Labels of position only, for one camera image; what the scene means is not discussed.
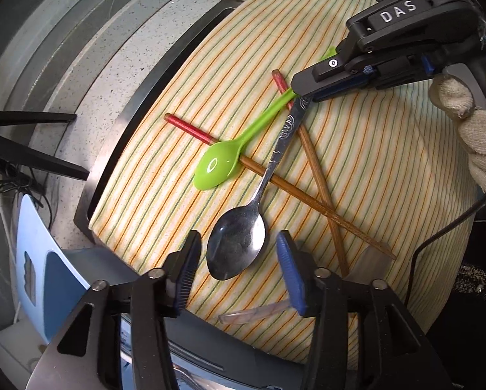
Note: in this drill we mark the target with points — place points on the black tripod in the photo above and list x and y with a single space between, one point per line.
44 162

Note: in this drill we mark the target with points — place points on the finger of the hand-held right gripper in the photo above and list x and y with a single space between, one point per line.
389 73
316 77

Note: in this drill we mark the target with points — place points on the person's dark clothing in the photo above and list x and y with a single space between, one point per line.
478 313

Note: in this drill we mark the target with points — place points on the red tipped wooden chopstick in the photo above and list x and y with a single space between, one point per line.
320 183
190 128

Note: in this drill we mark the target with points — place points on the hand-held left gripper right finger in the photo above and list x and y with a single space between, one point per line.
291 276

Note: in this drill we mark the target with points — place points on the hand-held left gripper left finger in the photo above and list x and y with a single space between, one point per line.
186 276

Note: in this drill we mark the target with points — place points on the striped cloth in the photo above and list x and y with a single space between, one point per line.
389 150

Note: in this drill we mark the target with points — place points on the clear plastic spoon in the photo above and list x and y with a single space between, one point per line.
251 313

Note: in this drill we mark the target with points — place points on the person's right hand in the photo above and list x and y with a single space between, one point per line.
482 138

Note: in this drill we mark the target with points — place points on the green plastic spoon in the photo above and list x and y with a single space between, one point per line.
216 164

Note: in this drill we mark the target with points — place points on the metal spoon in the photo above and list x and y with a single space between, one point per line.
235 243

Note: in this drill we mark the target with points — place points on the blue plastic bin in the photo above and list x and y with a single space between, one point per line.
64 268

